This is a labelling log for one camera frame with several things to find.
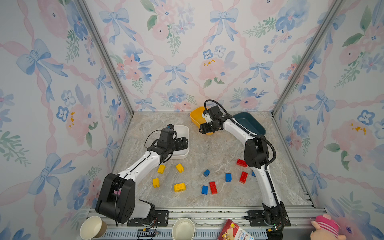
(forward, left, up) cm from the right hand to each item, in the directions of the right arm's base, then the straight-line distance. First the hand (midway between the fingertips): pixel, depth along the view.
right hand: (203, 128), depth 103 cm
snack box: (-58, -11, -3) cm, 59 cm away
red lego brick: (-32, -23, -6) cm, 40 cm away
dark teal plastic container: (+13, -33, -5) cm, 36 cm away
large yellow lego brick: (-39, +13, -3) cm, 41 cm away
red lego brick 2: (-38, -5, -5) cm, 39 cm away
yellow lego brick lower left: (-36, +27, -4) cm, 46 cm away
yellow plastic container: (+10, +5, -1) cm, 12 cm away
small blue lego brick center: (-30, -1, -5) cm, 30 cm away
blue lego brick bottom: (-39, 0, -6) cm, 40 cm away
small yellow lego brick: (-28, +14, -3) cm, 32 cm away
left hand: (-16, +13, +8) cm, 22 cm away
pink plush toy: (-57, -53, -1) cm, 78 cm away
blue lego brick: (-32, -14, -5) cm, 36 cm away
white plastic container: (0, +15, -3) cm, 15 cm away
